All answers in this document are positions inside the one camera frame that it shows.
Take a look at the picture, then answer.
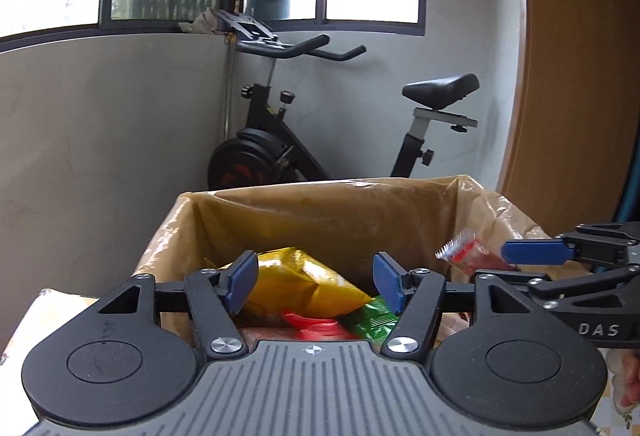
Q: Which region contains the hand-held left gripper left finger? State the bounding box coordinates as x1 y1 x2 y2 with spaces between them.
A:
97 250 260 360

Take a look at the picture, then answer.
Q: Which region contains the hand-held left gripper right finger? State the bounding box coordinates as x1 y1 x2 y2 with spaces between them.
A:
372 252 541 360

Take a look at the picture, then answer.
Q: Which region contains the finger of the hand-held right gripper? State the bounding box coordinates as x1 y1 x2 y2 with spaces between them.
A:
501 222 640 269
474 263 640 314

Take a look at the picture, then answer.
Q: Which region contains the red snack sachet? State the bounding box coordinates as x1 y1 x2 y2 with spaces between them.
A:
434 229 521 278

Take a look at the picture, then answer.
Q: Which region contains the green snack packet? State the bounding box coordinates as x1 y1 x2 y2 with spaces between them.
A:
340 295 401 343

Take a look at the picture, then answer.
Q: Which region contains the yellow snack packet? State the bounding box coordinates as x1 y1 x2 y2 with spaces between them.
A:
220 246 383 319

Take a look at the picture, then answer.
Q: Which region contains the brown cardboard box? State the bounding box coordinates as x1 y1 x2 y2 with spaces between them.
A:
134 173 566 352

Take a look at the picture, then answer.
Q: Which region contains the person's right hand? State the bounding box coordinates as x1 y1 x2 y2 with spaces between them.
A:
607 348 640 412

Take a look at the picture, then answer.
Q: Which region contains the clear plastic liner bag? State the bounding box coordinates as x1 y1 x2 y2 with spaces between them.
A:
134 173 556 317

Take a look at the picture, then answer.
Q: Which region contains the red snack packet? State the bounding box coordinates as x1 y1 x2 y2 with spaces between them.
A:
280 310 353 343

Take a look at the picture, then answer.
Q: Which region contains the blue cloth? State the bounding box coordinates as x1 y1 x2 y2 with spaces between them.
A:
617 151 640 223

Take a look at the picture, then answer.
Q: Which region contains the black exercise bike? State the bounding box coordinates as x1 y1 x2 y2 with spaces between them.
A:
207 9 481 192

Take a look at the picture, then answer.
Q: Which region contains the wooden door panel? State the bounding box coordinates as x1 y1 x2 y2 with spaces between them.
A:
497 0 640 237

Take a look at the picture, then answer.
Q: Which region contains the thin metal pole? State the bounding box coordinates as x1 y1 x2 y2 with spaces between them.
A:
224 0 240 142

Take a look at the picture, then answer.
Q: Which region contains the crumpled beige cloth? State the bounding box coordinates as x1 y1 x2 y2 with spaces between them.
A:
178 11 221 36

